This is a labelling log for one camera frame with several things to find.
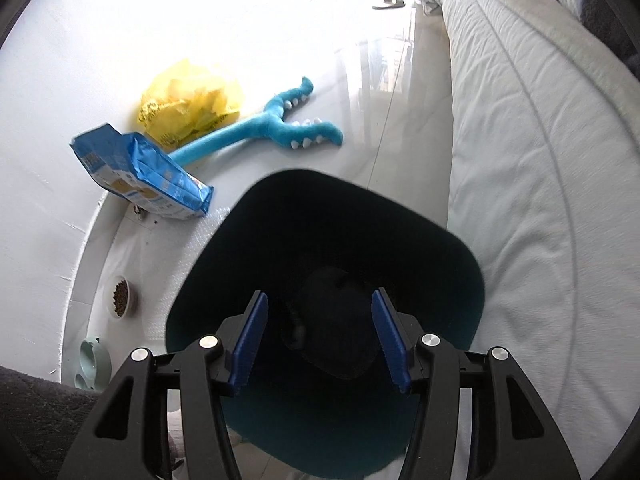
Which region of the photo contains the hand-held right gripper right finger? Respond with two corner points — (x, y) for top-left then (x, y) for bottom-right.
(371, 287), (583, 480)

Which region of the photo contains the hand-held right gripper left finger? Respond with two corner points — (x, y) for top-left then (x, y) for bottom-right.
(57, 290), (271, 480)

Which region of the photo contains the dark teal trash bin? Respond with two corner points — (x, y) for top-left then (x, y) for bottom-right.
(165, 169), (488, 478)

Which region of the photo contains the dark crumpled object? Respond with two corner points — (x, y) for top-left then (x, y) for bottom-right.
(282, 267), (383, 381)

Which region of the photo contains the white pet food bowl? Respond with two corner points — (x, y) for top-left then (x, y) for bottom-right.
(102, 275), (140, 320)

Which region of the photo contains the pale green pet feeder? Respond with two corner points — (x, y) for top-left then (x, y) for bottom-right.
(75, 337), (113, 391)

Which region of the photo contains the blue pet food bag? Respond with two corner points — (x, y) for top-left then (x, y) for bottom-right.
(69, 122), (215, 221)

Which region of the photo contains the blue plush toy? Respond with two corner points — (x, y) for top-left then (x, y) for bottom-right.
(167, 76), (345, 167)

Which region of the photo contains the dark fleece clothing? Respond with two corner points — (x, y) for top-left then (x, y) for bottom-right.
(0, 365), (101, 480)

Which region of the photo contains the bed with light sheet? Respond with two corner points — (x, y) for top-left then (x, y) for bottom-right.
(415, 0), (640, 461)

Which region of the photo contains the yellow plastic bag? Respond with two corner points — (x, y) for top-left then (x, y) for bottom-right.
(137, 58), (246, 148)

